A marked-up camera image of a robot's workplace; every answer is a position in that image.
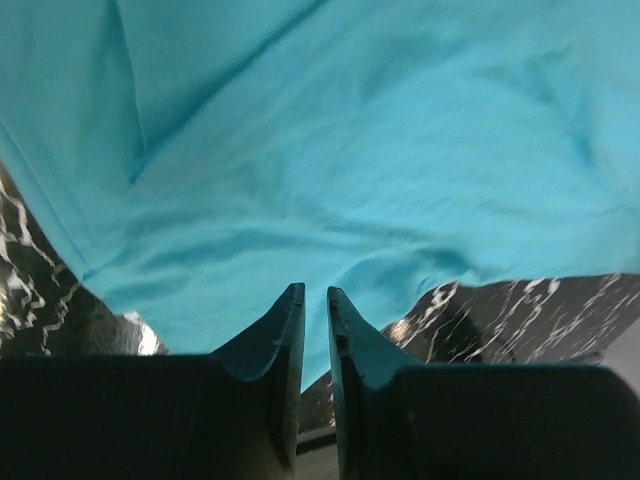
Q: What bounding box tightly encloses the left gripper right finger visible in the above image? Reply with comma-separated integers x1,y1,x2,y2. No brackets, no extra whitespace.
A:
327,287,423,479

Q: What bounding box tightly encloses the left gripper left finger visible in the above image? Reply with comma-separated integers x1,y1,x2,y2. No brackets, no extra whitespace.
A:
209,283,305,479

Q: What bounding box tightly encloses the cyan t shirt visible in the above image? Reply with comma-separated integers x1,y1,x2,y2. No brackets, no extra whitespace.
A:
1,1,639,384

